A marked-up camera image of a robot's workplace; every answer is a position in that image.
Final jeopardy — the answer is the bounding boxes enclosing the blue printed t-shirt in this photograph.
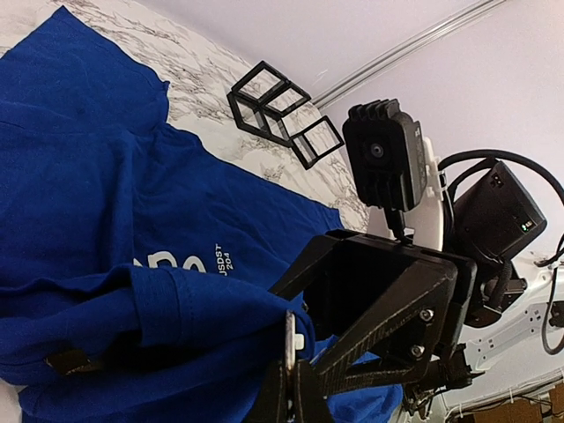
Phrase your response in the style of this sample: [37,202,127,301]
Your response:
[0,8,406,423]

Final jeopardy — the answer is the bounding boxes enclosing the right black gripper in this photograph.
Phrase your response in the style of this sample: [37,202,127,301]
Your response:
[270,229,477,401]

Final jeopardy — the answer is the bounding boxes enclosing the right aluminium corner post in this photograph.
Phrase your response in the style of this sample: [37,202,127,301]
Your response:
[313,0,508,109]

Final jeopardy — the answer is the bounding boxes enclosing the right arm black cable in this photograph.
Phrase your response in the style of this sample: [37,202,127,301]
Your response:
[438,152,564,356]

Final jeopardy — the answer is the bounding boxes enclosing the black wire frame cube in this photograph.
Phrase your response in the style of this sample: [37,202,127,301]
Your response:
[227,61,290,137]

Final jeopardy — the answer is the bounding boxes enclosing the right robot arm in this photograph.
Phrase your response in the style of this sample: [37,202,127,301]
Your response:
[271,150,563,422]

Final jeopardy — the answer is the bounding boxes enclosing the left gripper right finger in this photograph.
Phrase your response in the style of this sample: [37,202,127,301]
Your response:
[293,360,334,423]

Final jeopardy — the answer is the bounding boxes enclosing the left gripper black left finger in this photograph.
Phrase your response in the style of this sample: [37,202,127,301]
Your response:
[250,360,289,423]

